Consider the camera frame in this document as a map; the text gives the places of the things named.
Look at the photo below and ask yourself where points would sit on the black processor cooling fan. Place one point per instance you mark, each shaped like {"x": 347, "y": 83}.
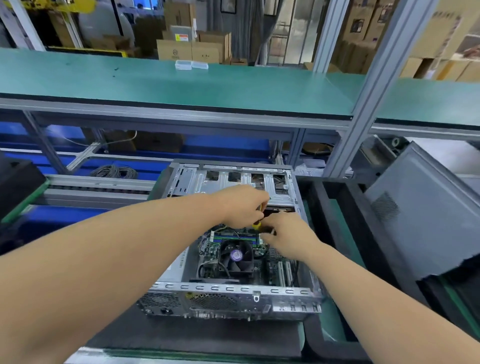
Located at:
{"x": 236, "y": 257}

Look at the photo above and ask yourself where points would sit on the grey box with warning label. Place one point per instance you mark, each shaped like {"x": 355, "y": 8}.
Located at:
{"x": 182, "y": 34}

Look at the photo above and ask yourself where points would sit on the narrow aluminium frame post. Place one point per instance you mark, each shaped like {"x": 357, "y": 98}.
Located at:
{"x": 330, "y": 33}

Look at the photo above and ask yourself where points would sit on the wide aluminium frame post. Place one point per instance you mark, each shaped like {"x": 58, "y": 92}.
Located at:
{"x": 378, "y": 82}

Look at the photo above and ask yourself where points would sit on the green computer motherboard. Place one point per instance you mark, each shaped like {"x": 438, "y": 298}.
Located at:
{"x": 212, "y": 249}

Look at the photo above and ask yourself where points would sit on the person's right forearm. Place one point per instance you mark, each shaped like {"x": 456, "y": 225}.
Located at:
{"x": 382, "y": 315}

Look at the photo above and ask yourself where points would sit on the person's right hand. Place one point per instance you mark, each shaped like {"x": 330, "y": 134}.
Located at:
{"x": 292, "y": 236}

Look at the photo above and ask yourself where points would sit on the green topped workbench shelf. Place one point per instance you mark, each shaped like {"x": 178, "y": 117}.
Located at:
{"x": 187, "y": 90}

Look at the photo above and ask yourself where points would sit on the plain brown cardboard box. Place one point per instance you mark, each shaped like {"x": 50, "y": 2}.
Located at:
{"x": 206, "y": 52}

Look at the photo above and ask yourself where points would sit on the person's left hand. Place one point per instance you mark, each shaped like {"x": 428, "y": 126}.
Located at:
{"x": 240, "y": 206}

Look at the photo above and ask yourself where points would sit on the grey computer side panel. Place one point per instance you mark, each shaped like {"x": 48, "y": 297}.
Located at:
{"x": 427, "y": 210}

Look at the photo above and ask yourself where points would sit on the person's left fingers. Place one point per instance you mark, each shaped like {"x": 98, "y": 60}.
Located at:
{"x": 263, "y": 200}

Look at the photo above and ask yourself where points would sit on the open silver computer case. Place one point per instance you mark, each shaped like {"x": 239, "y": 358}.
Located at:
{"x": 232, "y": 296}

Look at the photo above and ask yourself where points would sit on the black tray with green edge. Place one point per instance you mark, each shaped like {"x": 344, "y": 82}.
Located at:
{"x": 18, "y": 187}

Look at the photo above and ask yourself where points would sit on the black foam frame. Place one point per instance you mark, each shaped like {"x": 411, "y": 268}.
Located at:
{"x": 337, "y": 232}

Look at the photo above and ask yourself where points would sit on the person's left forearm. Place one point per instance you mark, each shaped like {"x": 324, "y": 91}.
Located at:
{"x": 112, "y": 262}

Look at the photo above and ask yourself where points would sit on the tall brown cardboard box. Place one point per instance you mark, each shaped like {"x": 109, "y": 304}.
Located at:
{"x": 179, "y": 15}

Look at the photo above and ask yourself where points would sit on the printed brown cardboard box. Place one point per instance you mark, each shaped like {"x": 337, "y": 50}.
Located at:
{"x": 174, "y": 50}

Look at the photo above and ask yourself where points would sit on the grey conveyor rail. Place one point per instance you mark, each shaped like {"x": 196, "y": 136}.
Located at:
{"x": 101, "y": 189}

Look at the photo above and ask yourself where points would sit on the stack of cardboard boxes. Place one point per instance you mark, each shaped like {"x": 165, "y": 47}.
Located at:
{"x": 431, "y": 41}

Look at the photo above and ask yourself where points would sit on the person's right fingers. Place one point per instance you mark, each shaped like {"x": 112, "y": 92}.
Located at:
{"x": 269, "y": 230}

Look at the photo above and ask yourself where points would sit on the clear plastic box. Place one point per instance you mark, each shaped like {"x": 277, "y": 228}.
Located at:
{"x": 183, "y": 65}
{"x": 200, "y": 65}

